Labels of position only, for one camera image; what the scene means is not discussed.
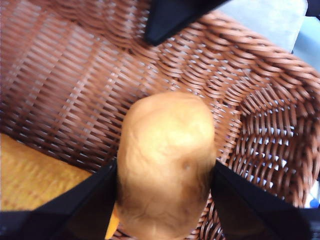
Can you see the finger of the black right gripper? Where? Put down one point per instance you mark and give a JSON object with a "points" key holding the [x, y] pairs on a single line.
{"points": [[170, 20]]}

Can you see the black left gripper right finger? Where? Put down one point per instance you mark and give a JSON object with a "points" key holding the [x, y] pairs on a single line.
{"points": [[257, 215]]}

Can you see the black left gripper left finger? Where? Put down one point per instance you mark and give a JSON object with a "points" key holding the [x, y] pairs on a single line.
{"points": [[60, 220]]}

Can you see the yellow corn cob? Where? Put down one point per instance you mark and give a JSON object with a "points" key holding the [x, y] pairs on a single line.
{"points": [[35, 175]]}

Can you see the brown potato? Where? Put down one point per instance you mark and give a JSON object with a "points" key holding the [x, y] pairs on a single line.
{"points": [[165, 162]]}

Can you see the brown wicker basket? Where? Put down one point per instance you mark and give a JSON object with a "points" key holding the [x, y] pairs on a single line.
{"points": [[75, 75]]}

